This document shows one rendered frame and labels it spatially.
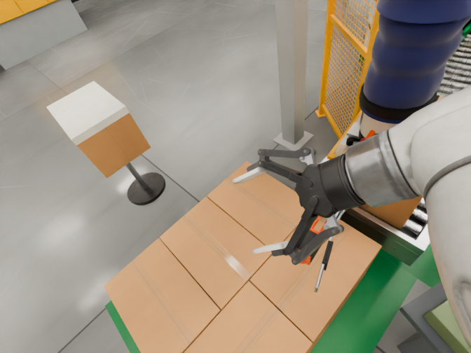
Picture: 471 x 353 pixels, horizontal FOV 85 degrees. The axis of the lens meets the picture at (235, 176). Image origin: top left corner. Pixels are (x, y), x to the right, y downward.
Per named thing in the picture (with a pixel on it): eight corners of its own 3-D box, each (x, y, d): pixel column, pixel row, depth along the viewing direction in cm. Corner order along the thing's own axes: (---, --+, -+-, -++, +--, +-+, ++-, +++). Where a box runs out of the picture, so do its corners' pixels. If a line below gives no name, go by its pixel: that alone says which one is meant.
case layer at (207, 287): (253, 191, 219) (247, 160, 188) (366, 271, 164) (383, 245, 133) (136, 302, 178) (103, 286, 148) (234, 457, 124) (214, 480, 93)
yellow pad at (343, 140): (360, 112, 122) (362, 103, 118) (383, 118, 117) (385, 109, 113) (326, 159, 108) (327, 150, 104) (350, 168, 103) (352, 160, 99)
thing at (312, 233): (301, 230, 79) (301, 222, 75) (323, 242, 76) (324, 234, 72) (286, 251, 76) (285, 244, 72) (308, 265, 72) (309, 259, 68)
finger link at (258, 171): (259, 171, 45) (258, 167, 45) (233, 183, 50) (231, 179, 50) (269, 170, 47) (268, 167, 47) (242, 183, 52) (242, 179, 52)
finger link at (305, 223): (322, 192, 41) (329, 197, 40) (293, 246, 45) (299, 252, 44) (310, 194, 38) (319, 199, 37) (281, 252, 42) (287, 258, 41)
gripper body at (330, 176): (377, 204, 37) (319, 218, 43) (355, 150, 39) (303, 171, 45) (360, 211, 32) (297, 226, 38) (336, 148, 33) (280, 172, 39)
